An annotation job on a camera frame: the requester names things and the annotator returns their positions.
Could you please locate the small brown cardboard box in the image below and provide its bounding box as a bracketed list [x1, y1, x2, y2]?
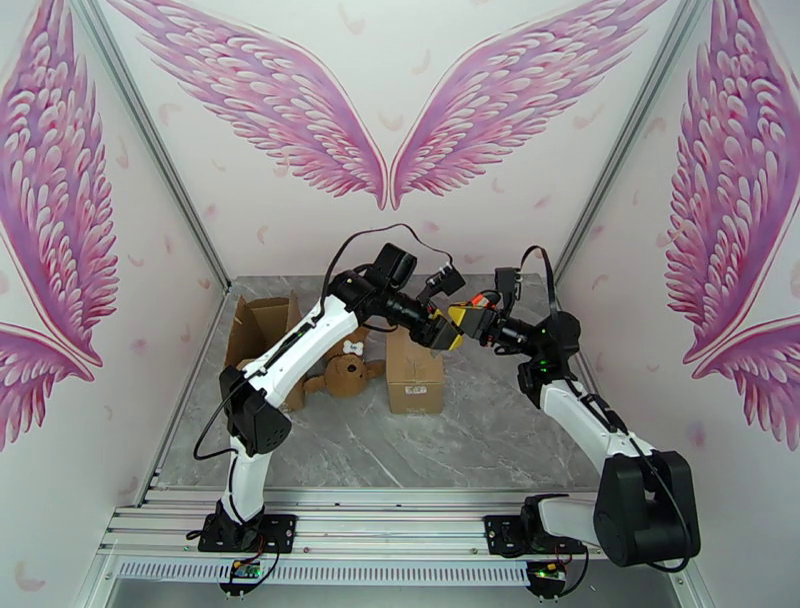
[223, 290, 314, 414]

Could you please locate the large brown cardboard box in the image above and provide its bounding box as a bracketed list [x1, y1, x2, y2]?
[385, 327, 446, 415]

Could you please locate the white slotted cable duct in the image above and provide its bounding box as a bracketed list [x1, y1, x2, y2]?
[117, 557, 533, 587]

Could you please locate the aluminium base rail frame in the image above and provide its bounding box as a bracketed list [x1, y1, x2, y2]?
[93, 487, 698, 608]

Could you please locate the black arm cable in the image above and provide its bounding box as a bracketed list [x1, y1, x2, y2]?
[192, 223, 454, 464]
[519, 245, 700, 573]

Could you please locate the brown teddy bear plush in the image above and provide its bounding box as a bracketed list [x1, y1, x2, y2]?
[302, 331, 389, 401]

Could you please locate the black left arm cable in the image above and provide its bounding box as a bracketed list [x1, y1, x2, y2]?
[192, 223, 454, 464]

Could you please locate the aluminium corner post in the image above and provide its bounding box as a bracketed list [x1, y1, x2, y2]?
[67, 0, 234, 295]
[548, 0, 715, 296]

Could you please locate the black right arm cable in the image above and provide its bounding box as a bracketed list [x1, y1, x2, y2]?
[519, 245, 700, 573]

